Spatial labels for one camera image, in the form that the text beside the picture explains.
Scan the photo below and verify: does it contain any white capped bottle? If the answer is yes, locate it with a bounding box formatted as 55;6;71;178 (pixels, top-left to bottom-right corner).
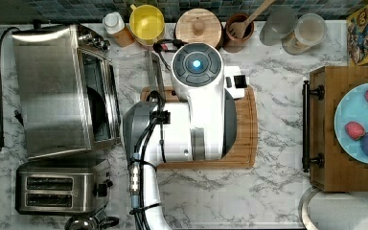
103;11;134;47

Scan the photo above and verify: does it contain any glass jar with cereal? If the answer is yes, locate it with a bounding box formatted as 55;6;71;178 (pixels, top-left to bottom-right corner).
282;13;327;55

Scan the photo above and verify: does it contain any wooden spoon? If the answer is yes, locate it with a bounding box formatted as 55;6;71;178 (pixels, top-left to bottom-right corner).
229;0;276;38

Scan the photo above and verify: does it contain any stainless steel toaster oven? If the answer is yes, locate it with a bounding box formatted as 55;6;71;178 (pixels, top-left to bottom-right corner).
12;24;110;159

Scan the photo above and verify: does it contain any cereal box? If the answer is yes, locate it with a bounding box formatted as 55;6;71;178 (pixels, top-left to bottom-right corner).
346;0;368;67

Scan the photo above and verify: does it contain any empty clear glass jar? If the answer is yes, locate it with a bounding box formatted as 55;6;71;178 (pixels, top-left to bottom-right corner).
260;6;297;46

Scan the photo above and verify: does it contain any black power cord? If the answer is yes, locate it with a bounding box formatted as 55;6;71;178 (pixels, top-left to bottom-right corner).
0;19;42;154

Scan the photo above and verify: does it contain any brown utensil holder cup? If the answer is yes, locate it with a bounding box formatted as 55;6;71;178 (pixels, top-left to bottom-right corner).
223;13;254;53

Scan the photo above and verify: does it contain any wooden drawer box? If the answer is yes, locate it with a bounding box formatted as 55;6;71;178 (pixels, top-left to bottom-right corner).
302;66;368;192

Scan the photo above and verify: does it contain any dark canister with wooden lid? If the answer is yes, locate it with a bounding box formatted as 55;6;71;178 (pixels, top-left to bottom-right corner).
174;8;223;49

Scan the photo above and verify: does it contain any glass oven door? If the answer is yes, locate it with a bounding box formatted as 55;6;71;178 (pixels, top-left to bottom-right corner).
81;52;121;150

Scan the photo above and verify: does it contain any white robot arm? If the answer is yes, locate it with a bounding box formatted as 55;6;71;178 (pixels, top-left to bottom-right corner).
122;43;237;230

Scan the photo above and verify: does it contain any steel kettle with black knob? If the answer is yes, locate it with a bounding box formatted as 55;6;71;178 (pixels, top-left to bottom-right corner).
64;207;120;230

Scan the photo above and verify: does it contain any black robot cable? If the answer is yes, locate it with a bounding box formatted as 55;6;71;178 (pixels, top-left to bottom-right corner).
132;90;172;230

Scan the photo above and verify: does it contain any stainless steel two-slot toaster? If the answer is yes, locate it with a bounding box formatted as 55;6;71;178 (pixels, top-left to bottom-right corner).
15;160;113;216

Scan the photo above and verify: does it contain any light blue plate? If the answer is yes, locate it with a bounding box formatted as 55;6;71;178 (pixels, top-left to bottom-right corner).
333;83;368;164

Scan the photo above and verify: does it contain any yellow mug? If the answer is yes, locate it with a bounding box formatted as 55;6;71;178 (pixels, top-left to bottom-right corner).
129;5;165;46

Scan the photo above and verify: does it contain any wooden cutting board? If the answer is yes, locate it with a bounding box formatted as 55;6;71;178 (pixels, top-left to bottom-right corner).
158;86;259;169

